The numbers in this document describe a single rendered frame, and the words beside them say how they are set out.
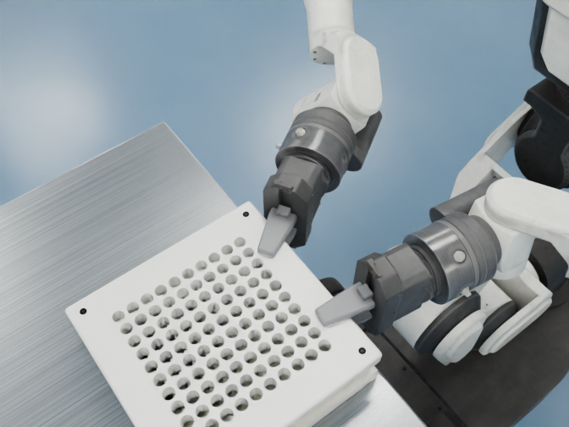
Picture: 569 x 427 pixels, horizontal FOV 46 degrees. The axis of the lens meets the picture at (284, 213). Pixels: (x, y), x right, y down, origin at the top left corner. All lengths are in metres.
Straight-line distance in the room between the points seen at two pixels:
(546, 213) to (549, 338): 0.92
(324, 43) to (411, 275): 0.35
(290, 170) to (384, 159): 1.30
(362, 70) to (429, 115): 1.34
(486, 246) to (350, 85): 0.27
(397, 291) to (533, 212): 0.18
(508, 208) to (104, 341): 0.46
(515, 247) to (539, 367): 0.85
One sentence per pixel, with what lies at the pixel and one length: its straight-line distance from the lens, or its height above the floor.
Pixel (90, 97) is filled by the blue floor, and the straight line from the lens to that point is 2.32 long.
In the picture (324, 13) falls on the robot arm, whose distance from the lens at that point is 0.95.
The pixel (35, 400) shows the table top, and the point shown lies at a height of 0.88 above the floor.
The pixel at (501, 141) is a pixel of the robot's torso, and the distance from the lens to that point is 1.11.
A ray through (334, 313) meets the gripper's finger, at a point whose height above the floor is 0.96.
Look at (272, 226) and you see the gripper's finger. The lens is 0.77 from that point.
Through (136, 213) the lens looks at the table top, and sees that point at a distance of 0.90.
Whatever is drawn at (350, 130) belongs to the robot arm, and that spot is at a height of 0.96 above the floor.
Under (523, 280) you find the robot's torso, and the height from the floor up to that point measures 0.34.
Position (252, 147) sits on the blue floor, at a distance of 2.09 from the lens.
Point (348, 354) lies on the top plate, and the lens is 0.71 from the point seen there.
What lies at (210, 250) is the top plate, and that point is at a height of 0.95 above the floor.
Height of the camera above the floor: 1.60
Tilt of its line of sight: 56 degrees down
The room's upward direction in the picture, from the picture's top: straight up
